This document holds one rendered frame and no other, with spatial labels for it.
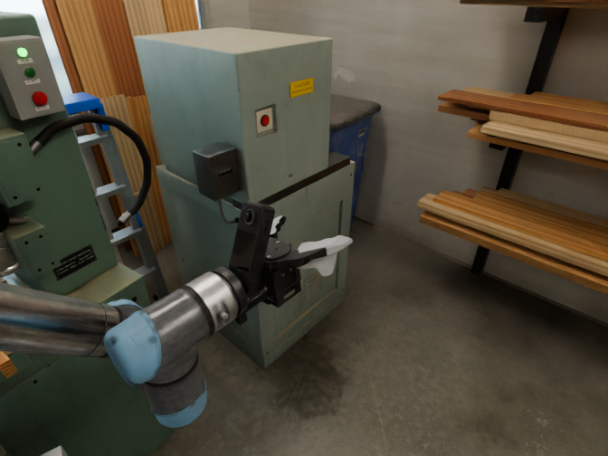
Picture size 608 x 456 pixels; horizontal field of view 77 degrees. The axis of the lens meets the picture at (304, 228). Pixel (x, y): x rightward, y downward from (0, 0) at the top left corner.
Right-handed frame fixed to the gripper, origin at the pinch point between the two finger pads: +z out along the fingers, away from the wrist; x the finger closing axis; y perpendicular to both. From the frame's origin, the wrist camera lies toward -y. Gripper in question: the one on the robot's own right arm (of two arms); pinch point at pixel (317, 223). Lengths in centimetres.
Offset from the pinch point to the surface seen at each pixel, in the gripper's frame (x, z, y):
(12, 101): -66, -22, -22
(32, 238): -65, -30, 8
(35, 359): -66, -41, 40
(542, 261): 13, 128, 72
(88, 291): -76, -22, 34
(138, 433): -76, -26, 97
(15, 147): -64, -25, -13
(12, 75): -65, -20, -27
